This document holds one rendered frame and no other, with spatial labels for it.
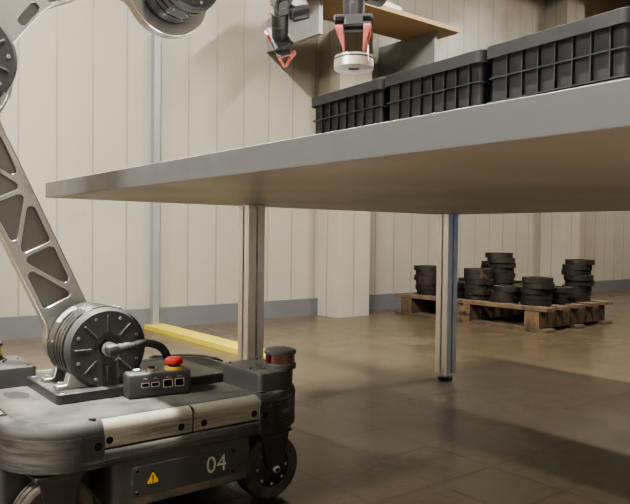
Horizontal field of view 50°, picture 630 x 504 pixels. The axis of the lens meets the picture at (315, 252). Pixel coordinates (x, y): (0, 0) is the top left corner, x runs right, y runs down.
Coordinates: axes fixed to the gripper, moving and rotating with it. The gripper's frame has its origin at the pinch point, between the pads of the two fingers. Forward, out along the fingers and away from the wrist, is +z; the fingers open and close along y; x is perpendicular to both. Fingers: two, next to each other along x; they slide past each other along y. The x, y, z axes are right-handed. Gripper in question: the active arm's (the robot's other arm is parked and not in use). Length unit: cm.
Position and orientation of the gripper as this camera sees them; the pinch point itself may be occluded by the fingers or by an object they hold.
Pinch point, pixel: (353, 53)
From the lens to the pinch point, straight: 183.6
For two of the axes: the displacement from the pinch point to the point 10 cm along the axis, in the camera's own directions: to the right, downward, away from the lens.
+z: 0.0, 10.0, 0.0
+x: -1.1, 0.0, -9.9
